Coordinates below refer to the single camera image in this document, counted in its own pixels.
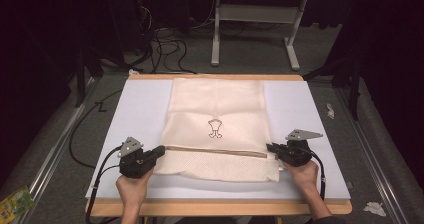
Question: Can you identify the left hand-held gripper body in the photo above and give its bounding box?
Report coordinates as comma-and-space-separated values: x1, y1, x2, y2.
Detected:
118, 136, 158, 180

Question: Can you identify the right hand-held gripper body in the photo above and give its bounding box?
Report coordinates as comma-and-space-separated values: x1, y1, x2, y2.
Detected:
281, 128, 324, 167

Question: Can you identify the cream mesh laundry bag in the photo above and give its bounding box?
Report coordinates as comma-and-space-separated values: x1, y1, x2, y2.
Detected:
153, 77, 281, 184

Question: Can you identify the person's right hand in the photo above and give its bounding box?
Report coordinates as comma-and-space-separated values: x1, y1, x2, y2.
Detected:
282, 159, 321, 194

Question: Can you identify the person's left hand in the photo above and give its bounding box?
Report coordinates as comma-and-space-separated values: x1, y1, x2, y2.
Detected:
115, 168, 155, 207

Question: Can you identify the white board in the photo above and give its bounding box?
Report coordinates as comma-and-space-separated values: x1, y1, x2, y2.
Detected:
84, 78, 352, 201

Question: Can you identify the wooden table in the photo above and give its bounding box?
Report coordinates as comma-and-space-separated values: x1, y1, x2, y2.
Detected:
85, 73, 353, 224

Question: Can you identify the black stand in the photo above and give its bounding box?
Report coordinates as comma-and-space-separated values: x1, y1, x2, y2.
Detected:
301, 49, 364, 122
73, 46, 105, 109

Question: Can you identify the crumpled white paper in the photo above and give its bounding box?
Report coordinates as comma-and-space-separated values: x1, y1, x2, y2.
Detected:
362, 201, 388, 218

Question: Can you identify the green packet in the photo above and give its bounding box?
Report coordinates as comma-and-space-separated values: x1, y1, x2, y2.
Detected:
0, 185, 36, 224

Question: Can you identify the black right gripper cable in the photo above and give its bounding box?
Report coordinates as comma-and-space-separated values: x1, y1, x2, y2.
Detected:
299, 146, 327, 202

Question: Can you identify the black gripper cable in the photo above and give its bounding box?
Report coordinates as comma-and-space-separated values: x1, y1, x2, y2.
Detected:
85, 144, 125, 224
299, 146, 327, 202

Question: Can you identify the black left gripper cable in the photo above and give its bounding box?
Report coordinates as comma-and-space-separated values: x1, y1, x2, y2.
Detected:
85, 144, 125, 224

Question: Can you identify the black floor cable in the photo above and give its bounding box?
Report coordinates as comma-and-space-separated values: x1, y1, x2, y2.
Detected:
68, 89, 124, 169

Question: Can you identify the metal floor rail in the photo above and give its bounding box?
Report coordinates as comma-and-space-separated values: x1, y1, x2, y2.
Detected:
13, 77, 98, 224
334, 86, 402, 224

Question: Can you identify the tangle of black cables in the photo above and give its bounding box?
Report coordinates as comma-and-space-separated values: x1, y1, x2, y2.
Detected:
131, 0, 198, 76

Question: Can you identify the white desk frame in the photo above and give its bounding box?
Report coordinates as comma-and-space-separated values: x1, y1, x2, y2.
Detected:
210, 0, 353, 72

